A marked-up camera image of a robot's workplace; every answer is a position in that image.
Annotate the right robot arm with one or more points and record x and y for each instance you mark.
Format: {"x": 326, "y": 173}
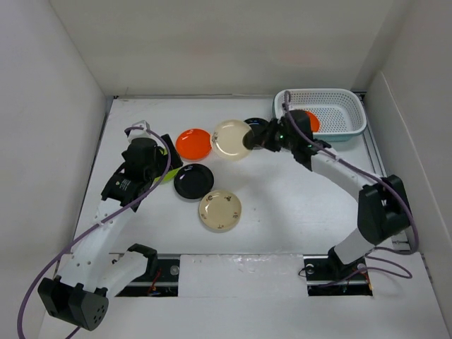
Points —
{"x": 383, "y": 208}

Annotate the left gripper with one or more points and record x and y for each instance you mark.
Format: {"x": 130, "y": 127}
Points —
{"x": 174, "y": 157}

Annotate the cream plate with red marks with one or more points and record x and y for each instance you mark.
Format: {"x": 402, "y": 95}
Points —
{"x": 220, "y": 210}

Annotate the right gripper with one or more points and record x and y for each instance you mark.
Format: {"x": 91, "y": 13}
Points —
{"x": 277, "y": 123}

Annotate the white and teal plastic bin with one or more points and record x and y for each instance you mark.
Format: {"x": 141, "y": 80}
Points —
{"x": 340, "y": 112}

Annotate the green plate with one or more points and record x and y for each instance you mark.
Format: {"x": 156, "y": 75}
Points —
{"x": 172, "y": 172}

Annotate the small orange plate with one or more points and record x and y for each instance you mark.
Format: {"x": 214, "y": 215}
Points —
{"x": 314, "y": 122}

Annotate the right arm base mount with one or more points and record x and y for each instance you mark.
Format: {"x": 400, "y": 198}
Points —
{"x": 323, "y": 279}

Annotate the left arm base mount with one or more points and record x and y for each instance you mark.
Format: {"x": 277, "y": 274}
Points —
{"x": 164, "y": 282}

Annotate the large black plate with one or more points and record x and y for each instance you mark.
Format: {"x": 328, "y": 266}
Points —
{"x": 193, "y": 181}

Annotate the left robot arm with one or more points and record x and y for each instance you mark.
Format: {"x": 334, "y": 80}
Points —
{"x": 80, "y": 292}

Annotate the small black plate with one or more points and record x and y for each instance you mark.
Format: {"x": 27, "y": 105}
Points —
{"x": 257, "y": 125}

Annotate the large orange plate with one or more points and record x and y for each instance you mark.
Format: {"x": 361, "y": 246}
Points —
{"x": 193, "y": 144}

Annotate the cream plate with black patch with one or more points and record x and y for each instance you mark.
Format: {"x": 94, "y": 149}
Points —
{"x": 227, "y": 137}

